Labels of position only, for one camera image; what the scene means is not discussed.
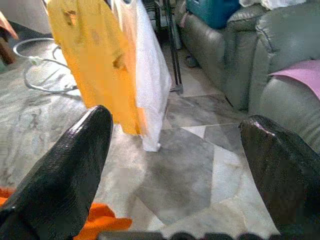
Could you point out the teal blue plastic case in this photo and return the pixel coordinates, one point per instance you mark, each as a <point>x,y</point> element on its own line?
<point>212,15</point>

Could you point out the grey-green leather sofa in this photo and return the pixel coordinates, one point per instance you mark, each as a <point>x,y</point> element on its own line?
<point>275,100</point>

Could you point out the orange t-shirt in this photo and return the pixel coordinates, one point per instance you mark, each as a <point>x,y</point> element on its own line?
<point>105,220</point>

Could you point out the small grey floor object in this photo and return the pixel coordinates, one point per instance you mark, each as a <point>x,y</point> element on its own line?
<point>192,61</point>

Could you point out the white crumpled cloth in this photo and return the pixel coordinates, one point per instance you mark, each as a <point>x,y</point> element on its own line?
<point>275,3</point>

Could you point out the white t-shirt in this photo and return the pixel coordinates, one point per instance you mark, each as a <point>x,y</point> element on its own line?
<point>152,75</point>

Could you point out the black metal clothes drying rack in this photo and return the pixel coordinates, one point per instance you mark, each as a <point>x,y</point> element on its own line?
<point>176,62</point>

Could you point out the yellow t-shirt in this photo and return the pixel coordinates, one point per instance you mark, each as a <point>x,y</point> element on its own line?
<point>100,62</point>

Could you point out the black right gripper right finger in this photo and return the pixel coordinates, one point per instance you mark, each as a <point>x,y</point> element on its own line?
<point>287,180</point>

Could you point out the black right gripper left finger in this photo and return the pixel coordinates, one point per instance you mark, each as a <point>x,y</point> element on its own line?
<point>60,180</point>

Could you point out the pink paper sheet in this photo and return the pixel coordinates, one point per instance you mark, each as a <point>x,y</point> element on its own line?
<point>300,75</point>

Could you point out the peach hanging cloth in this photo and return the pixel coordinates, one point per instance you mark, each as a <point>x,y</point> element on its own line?
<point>6,25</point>

